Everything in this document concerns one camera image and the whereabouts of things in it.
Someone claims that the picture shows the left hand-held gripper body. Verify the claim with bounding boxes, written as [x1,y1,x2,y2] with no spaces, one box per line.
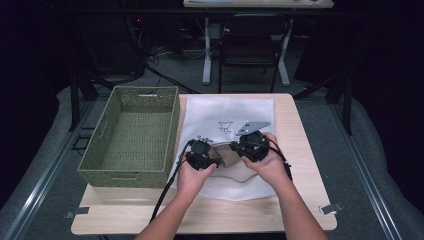
[185,134,215,171]

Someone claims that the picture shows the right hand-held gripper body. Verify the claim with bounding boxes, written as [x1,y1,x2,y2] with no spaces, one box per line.
[235,120,272,163]

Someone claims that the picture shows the beige garment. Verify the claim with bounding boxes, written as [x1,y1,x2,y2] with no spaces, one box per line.
[208,142,243,168]

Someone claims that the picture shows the green woven basket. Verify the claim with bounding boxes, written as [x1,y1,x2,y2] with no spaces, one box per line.
[77,85,181,189]

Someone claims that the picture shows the person's left hand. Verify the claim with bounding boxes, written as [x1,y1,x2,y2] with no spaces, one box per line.
[175,155,218,201]

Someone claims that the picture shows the person's right hand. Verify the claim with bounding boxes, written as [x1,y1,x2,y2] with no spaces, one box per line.
[242,132,291,191]

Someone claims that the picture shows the black folding chair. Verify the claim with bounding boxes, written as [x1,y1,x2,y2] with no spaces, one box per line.
[218,13,292,94]

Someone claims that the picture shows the black metal stand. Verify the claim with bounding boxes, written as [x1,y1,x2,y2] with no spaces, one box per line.
[68,71,116,133]
[293,71,354,136]

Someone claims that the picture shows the dark computer case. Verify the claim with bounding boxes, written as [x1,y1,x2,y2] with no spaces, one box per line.
[79,13,148,76]

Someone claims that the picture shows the white-legged wooden desk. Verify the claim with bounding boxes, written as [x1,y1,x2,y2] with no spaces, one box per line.
[183,0,334,87]

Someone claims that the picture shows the right hand-held gripper cable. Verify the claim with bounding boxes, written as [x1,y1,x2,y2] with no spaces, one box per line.
[266,137,294,183]

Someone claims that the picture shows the hand-held gripper cable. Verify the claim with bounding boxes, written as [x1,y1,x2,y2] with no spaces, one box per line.
[266,137,294,183]
[149,139,195,223]

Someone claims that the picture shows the left hand-held gripper cable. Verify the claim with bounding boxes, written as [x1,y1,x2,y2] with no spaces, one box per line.
[149,139,195,223]

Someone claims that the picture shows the black floor cables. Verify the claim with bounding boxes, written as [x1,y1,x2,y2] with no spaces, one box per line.
[145,46,201,95]

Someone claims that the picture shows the black floor bracket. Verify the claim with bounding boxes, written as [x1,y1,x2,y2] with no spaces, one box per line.
[70,126,96,152]

